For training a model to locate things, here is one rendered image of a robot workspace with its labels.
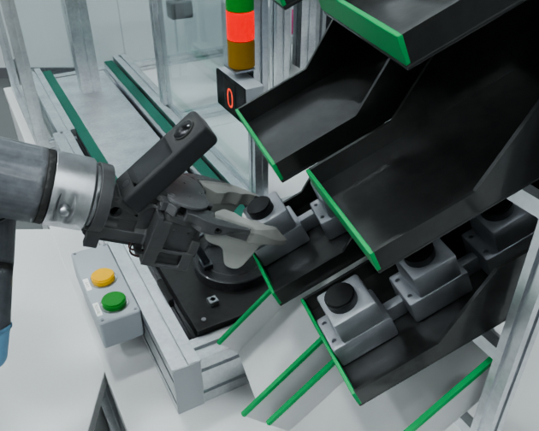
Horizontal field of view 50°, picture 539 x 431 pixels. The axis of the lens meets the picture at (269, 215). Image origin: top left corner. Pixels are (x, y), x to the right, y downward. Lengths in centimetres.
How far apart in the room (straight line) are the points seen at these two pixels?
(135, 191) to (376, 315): 26
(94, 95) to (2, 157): 137
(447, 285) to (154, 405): 57
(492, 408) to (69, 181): 46
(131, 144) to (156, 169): 101
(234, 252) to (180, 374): 31
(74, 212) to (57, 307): 63
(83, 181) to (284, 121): 22
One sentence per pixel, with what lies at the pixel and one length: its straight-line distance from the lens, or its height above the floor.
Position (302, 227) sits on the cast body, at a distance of 67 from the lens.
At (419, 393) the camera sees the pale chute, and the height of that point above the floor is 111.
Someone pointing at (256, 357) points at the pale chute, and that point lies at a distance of 83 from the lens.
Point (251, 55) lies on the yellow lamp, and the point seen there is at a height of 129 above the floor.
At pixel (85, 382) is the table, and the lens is 104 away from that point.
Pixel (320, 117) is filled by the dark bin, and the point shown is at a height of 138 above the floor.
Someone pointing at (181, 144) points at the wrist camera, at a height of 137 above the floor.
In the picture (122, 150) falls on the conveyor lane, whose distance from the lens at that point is 156.
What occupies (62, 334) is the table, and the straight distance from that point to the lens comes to 113.
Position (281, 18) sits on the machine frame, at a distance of 180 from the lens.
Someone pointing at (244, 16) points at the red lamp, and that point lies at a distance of 104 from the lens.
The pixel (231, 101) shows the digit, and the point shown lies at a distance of 109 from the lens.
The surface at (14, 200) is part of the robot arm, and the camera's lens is 57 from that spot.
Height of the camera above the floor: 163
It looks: 35 degrees down
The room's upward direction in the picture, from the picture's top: straight up
